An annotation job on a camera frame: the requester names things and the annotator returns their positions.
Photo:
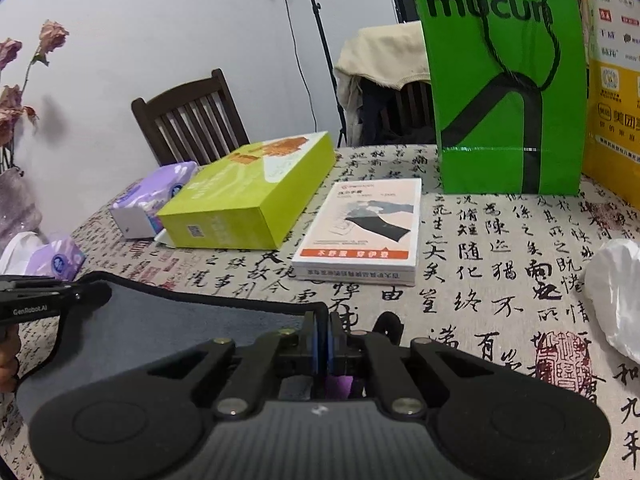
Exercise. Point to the black light stand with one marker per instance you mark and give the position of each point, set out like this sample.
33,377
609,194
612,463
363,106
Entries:
320,25

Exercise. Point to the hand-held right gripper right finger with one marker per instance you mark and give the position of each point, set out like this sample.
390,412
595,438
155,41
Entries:
331,347

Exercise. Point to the purple glass vase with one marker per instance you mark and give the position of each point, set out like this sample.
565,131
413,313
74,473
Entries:
17,205

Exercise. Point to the grey towel with black edge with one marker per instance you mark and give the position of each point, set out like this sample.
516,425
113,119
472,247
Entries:
150,320

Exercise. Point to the chair with beige cloth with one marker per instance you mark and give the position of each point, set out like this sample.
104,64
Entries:
385,50

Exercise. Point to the calligraphy printed tablecloth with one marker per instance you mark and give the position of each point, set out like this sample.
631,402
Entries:
500,222

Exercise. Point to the dried pink flowers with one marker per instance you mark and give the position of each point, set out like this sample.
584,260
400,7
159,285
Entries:
52,35

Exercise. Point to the yellow printed bag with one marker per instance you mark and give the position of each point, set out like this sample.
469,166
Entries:
615,127

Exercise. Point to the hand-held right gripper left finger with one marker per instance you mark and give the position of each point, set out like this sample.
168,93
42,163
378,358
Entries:
316,347

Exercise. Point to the green paper bag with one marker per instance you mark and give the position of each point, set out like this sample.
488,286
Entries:
460,65

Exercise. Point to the dark wooden chair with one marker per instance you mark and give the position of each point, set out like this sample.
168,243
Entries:
165,105
397,110

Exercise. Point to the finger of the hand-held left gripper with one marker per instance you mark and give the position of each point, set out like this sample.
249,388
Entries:
90,294

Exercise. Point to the person's left hand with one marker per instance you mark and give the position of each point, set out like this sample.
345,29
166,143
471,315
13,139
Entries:
7,360

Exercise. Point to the purple tissue pack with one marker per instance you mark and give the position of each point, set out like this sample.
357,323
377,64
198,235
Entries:
62,260
150,190

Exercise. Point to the white flat box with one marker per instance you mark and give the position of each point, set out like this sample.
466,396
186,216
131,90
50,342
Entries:
400,196

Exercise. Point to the white plastic bag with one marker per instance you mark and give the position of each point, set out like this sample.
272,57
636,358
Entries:
615,290
20,251

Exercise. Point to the lime green cardboard box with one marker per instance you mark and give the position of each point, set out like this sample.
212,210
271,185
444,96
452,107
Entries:
225,220

